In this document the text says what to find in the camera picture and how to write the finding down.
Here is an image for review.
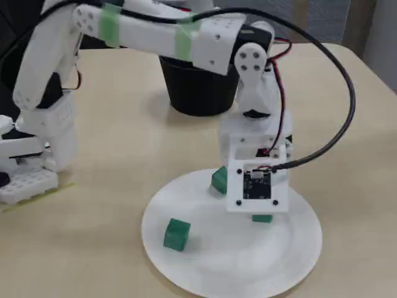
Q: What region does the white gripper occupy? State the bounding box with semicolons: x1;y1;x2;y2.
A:
218;111;295;169

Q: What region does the green cube block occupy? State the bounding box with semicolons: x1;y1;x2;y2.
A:
163;217;191;252
210;166;229;195
251;213;274;224

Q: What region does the black pot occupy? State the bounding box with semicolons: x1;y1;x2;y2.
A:
158;55;239;117

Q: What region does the white paper plate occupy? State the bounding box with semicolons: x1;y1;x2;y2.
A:
141;168;323;298

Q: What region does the green tape strip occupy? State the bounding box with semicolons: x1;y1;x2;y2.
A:
99;2;123;49
174;14;202;63

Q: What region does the yellow-green base board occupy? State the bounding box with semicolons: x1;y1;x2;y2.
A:
0;182;76;214

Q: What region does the red black servo wire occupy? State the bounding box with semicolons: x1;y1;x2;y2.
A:
63;60;84;93
262;37;294;155

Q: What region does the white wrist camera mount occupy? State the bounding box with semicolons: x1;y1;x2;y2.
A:
225;145;292;214

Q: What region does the black camera cable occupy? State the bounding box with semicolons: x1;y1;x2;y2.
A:
119;6;357;172

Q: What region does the wooden post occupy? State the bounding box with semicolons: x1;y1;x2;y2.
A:
291;0;311;43

